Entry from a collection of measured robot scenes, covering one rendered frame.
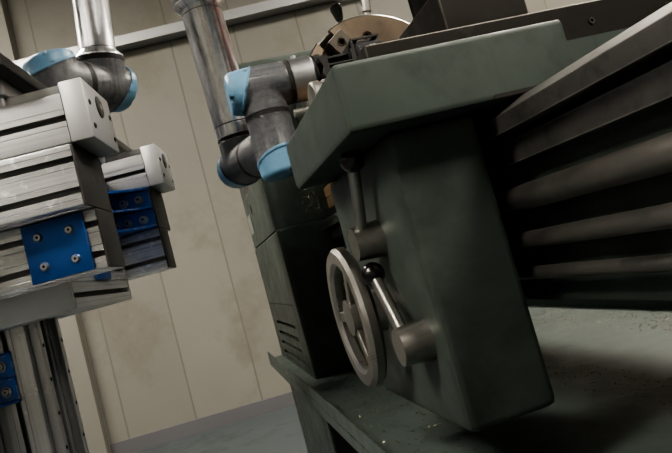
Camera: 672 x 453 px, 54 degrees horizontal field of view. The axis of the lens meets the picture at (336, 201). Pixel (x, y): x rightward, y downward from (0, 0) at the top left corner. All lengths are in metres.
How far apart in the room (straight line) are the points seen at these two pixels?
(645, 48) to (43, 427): 1.11
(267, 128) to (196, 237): 3.03
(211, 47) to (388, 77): 0.72
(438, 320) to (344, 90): 0.21
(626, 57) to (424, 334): 0.29
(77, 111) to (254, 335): 3.16
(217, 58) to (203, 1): 0.11
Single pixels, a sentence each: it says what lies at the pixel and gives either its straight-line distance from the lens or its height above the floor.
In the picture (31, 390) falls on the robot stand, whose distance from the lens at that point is 1.28.
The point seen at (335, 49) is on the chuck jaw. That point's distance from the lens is 1.32.
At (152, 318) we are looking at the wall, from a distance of 4.13.
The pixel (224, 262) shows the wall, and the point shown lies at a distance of 4.06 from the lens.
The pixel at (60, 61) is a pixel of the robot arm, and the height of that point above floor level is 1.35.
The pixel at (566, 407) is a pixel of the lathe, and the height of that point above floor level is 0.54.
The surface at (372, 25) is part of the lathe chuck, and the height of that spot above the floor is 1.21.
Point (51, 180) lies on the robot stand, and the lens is 1.00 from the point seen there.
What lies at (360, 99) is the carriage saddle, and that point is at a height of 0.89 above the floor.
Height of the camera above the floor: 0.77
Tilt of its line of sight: 5 degrees up
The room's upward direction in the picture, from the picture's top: 15 degrees counter-clockwise
